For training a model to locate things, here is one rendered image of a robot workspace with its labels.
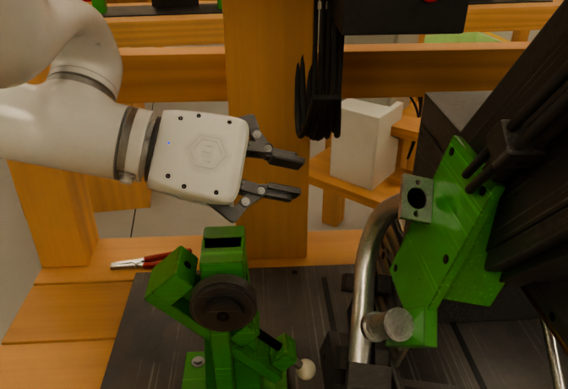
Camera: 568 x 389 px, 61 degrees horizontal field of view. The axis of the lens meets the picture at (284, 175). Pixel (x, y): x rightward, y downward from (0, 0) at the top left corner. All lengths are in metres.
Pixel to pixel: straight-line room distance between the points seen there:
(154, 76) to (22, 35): 0.52
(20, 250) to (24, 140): 2.21
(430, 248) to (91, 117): 0.40
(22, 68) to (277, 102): 0.48
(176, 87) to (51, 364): 0.50
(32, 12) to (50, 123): 0.16
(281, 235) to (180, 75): 0.36
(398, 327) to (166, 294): 0.27
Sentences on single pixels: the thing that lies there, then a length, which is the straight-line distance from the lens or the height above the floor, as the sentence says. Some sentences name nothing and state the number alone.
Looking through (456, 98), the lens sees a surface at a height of 1.24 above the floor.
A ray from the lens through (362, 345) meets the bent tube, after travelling 0.69.
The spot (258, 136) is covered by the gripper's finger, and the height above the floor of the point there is 1.27.
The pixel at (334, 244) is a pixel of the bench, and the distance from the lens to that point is 1.03.
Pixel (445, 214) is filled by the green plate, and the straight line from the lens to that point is 0.58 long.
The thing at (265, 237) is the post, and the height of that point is 0.94.
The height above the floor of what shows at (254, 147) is 1.26.
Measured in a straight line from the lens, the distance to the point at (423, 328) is 0.58.
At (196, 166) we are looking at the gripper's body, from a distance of 0.53.
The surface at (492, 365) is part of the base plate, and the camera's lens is 0.85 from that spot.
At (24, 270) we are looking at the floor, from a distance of 2.61.
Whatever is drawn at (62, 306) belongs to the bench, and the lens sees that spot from 0.98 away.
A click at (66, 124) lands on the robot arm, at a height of 1.31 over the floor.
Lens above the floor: 1.51
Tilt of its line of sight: 30 degrees down
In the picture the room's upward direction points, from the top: straight up
